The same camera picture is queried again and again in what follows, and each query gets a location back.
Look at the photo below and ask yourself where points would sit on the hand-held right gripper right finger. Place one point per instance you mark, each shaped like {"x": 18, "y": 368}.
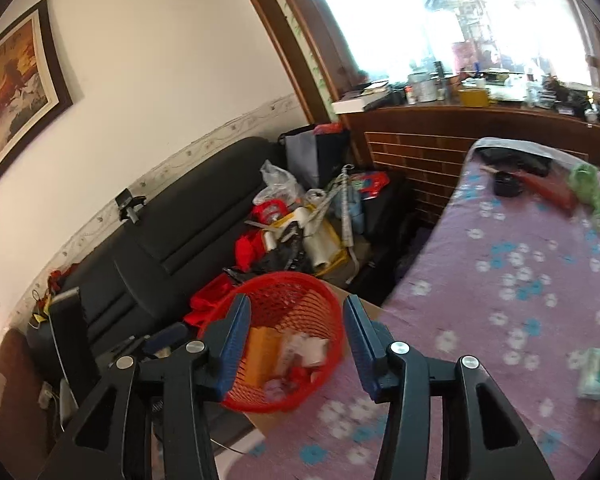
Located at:
{"x": 356, "y": 342}

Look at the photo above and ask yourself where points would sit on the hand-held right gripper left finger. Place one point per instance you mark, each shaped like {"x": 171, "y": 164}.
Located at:
{"x": 236, "y": 342}

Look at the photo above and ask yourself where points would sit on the orange cardboard box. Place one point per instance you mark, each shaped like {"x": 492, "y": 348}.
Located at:
{"x": 261, "y": 357}

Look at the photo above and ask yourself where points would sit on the white paper carton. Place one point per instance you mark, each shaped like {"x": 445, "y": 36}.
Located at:
{"x": 307, "y": 350}

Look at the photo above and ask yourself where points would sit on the red mesh basket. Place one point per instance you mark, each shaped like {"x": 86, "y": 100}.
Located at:
{"x": 290, "y": 300}

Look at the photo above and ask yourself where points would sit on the red cloth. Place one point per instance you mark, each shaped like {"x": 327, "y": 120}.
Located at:
{"x": 210, "y": 300}

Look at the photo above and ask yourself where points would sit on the yellow bag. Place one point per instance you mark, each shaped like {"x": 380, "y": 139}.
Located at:
{"x": 332, "y": 255}

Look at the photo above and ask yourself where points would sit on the black suitcase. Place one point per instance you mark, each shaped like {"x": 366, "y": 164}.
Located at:
{"x": 387, "y": 220}

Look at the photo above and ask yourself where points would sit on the purple floral tablecloth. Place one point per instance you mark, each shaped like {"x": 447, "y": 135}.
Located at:
{"x": 480, "y": 285}

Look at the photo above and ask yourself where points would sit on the black sofa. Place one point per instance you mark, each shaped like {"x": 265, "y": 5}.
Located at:
{"x": 180, "y": 210}

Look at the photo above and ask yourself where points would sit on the red printed bag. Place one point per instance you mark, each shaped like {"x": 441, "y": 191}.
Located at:
{"x": 370, "y": 182}

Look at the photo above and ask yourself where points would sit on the black flat panel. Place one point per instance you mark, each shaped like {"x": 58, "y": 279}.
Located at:
{"x": 72, "y": 340}

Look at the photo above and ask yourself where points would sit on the clear plastic bag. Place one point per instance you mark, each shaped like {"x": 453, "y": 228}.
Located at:
{"x": 280, "y": 182}

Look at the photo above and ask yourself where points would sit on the black clamp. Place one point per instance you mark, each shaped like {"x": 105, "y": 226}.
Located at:
{"x": 130, "y": 205}

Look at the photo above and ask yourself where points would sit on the grey shopping bag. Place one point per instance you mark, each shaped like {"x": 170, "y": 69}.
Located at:
{"x": 310, "y": 155}

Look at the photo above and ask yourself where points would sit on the black tape roll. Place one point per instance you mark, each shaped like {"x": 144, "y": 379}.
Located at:
{"x": 507, "y": 185}

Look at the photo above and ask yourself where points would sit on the wooden counter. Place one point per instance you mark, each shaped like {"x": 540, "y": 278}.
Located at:
{"x": 430, "y": 125}

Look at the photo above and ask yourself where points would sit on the flat white box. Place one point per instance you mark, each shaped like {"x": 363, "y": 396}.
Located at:
{"x": 357, "y": 102}

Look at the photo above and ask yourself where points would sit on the black tray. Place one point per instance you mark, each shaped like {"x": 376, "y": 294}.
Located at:
{"x": 515, "y": 159}

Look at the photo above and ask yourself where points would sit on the teal and white packet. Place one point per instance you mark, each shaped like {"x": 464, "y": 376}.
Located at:
{"x": 597, "y": 372}

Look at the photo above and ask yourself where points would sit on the metal tin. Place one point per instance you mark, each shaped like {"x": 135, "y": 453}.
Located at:
{"x": 424, "y": 89}

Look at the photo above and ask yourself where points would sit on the yellow box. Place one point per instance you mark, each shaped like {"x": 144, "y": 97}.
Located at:
{"x": 474, "y": 97}

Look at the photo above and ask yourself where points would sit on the green knitted cloth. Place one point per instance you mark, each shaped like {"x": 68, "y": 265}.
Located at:
{"x": 587, "y": 185}

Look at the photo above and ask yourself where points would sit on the framed wall painting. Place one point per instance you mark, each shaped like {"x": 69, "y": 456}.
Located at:
{"x": 10, "y": 85}

